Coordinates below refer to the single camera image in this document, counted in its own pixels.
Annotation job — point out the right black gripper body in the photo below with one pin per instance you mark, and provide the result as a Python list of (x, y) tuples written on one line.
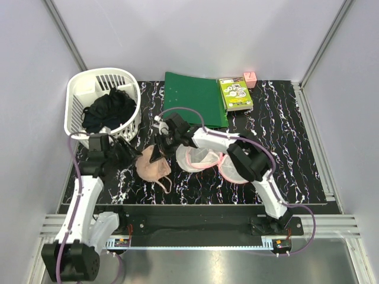
[(167, 142)]

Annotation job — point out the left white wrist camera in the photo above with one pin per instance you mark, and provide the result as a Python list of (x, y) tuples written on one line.
[(105, 130)]

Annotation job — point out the beige pink bra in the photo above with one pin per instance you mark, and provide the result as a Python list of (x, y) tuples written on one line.
[(155, 171)]

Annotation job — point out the white mesh laundry bag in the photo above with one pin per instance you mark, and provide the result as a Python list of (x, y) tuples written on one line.
[(196, 160)]

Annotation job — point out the pink small box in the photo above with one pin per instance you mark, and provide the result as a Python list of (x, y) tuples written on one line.
[(250, 79)]

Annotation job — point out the black mounting base plate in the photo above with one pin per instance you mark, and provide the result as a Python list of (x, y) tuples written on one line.
[(200, 225)]

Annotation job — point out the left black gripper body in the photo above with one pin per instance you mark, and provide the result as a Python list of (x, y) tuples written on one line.
[(121, 155)]

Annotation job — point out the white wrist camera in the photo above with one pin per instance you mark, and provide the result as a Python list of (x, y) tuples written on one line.
[(160, 125), (105, 130)]

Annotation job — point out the white plastic laundry basket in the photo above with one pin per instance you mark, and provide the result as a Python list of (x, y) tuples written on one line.
[(85, 87)]

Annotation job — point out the black marbled table mat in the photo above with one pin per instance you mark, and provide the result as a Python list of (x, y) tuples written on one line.
[(275, 122)]

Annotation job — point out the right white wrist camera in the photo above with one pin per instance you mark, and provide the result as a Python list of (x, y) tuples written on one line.
[(160, 125)]

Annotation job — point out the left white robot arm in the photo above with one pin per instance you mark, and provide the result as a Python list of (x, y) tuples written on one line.
[(74, 255)]

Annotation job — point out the black clothes in basket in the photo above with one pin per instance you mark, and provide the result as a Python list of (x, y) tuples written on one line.
[(110, 110)]

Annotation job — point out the white cable duct rail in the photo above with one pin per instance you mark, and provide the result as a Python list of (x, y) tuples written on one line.
[(117, 244)]

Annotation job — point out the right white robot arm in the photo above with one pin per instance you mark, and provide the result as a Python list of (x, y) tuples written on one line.
[(252, 161)]

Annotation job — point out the green folder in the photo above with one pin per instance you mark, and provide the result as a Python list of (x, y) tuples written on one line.
[(200, 94)]

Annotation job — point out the green book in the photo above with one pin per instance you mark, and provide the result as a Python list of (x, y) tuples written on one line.
[(235, 94)]

